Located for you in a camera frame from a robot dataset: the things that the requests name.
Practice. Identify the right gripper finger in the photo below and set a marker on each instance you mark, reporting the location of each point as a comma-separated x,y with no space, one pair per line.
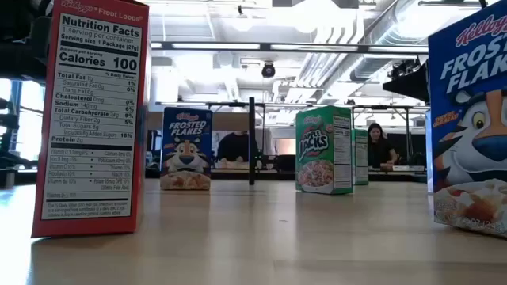
416,85

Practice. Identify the blue Frosted Flakes cereal box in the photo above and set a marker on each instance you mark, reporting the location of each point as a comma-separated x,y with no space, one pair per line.
471,138
186,150

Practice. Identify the green Apple Jacks cereal box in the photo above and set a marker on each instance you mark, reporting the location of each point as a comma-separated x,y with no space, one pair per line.
317,158
361,158

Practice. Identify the red Froot Loops cereal box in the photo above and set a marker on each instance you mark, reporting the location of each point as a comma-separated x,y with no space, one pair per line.
91,118

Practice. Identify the wooden shelf plank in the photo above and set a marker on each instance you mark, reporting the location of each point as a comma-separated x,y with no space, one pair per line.
229,121

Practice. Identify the black ceiling fixture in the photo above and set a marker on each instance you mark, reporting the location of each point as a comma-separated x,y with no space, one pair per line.
404,68

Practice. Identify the person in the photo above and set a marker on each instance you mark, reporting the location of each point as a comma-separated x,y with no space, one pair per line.
233,148
378,152

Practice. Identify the black office chair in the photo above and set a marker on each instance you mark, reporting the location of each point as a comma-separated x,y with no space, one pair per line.
287,163

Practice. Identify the black equipment stand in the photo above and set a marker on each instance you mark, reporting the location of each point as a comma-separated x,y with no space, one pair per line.
6,122

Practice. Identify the black dome camera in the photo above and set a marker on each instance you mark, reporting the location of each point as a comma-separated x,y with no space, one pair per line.
268,70

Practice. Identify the black frame beam with lights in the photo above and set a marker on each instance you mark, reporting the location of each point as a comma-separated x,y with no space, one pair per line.
265,47

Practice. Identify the black frame rail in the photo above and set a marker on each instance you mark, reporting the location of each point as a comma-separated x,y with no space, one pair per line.
277,176

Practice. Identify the black shelf post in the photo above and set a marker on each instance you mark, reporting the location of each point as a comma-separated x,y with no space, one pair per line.
252,158

